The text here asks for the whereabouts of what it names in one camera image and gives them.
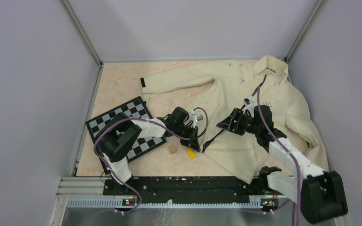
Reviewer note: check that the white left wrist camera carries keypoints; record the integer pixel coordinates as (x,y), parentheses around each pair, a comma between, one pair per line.
(194,118)

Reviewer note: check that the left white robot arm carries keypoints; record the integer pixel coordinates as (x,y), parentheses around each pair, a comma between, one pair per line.
(115,140)

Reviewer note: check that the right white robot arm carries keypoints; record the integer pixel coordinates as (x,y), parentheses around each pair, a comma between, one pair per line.
(319,194)

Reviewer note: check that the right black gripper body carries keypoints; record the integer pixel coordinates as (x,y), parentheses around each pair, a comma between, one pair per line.
(248,125)

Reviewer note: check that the grey slotted cable duct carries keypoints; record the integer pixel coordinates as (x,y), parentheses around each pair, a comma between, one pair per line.
(118,203)

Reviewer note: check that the yellow rectangular block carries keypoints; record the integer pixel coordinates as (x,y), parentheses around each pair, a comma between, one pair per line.
(191,153)

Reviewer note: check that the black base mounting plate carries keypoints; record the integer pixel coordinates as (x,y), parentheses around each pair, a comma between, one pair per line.
(189,190)

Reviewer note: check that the cream zip-up jacket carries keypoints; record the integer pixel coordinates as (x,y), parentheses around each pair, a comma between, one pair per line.
(231,82)

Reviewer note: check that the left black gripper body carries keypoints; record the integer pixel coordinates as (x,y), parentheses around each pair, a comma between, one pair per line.
(189,131)

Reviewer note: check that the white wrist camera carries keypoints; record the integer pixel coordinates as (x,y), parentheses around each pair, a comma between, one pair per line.
(249,103)
(194,118)

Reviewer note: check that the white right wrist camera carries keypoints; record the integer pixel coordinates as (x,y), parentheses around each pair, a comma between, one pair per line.
(249,103)

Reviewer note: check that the small wooden letter cube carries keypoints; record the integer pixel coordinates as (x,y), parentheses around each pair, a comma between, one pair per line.
(172,149)

